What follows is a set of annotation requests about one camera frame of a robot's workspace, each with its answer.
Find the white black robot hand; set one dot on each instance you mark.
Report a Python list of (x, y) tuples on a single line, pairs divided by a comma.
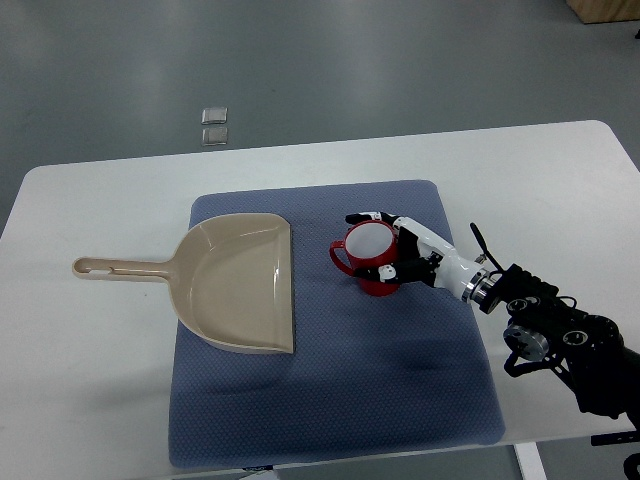
[(425, 257)]

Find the red cup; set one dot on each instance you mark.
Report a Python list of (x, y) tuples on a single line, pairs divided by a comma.
[(368, 244)]

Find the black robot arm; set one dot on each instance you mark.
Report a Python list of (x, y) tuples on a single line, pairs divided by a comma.
[(546, 331)]

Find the beige plastic dustpan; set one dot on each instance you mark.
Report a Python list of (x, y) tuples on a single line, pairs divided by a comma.
[(230, 281)]

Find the blue grey mat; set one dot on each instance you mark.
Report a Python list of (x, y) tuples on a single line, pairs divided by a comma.
[(369, 374)]

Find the white table leg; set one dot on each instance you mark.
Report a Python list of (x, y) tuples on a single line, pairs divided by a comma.
[(529, 461)]

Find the lower metal floor plate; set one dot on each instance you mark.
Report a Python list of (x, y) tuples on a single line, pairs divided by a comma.
[(214, 136)]

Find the metal floor plate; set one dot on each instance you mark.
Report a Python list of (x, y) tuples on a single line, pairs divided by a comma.
[(214, 115), (214, 136)]

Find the upper metal floor plate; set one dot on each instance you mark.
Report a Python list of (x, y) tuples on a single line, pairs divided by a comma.
[(214, 115)]

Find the black table control panel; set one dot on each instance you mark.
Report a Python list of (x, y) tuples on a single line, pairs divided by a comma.
[(615, 438)]

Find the wooden box corner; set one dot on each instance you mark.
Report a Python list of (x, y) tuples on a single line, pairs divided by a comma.
[(605, 11)]

